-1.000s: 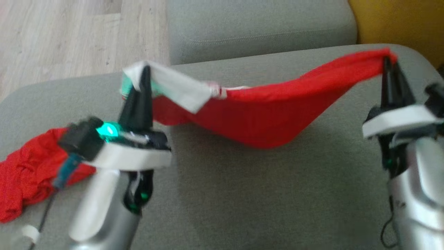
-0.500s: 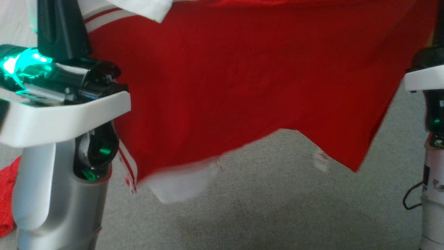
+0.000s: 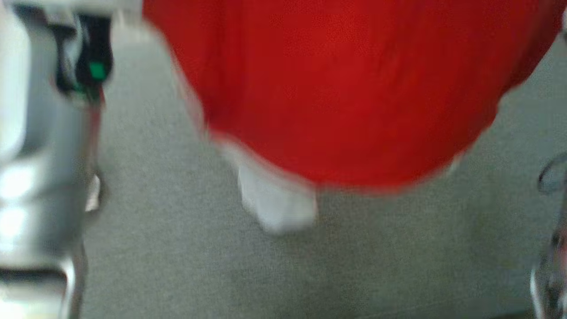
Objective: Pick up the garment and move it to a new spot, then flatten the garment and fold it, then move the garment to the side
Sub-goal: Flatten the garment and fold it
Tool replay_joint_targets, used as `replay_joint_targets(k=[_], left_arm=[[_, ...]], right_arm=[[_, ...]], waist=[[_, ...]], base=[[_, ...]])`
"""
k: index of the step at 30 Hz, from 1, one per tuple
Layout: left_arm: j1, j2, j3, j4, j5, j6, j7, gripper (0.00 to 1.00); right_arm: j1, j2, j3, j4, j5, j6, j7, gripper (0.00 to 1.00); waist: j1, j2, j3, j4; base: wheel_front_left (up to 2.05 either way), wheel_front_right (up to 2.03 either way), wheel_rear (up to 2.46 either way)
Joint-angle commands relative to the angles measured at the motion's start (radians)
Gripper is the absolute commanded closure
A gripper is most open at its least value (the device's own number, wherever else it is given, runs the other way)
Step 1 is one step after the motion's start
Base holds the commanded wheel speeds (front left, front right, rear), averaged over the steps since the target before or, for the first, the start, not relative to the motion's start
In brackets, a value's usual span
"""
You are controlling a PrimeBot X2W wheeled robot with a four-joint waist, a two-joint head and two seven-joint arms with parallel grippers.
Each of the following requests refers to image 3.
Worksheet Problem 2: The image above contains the large grey sofa seat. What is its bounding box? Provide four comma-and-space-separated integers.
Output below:
82, 27, 567, 319

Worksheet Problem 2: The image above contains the red shirt striped white trim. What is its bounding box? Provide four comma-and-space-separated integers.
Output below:
142, 0, 567, 234

